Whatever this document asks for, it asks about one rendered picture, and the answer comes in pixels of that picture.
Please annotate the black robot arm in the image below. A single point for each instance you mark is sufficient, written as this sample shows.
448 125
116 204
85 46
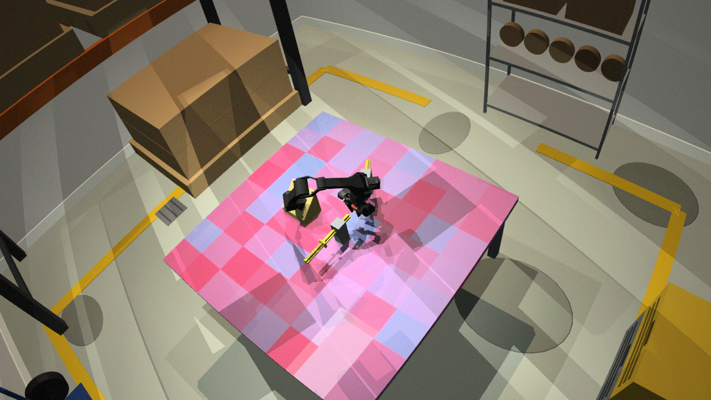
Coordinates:
357 183

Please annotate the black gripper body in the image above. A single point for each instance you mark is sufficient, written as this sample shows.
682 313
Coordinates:
365 208

